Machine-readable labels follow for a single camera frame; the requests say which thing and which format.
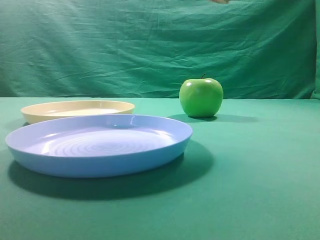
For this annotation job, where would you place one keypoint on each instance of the yellow plastic plate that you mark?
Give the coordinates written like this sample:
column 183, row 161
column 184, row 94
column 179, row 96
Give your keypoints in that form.
column 63, row 109

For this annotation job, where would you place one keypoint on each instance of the green backdrop cloth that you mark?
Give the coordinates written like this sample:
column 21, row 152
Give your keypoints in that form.
column 256, row 49

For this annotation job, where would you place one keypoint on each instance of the blue plastic plate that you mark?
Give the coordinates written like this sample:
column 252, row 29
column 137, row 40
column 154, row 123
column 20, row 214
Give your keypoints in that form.
column 96, row 146

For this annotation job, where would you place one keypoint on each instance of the green apple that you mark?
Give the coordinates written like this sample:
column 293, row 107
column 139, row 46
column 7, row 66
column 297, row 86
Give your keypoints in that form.
column 201, row 97

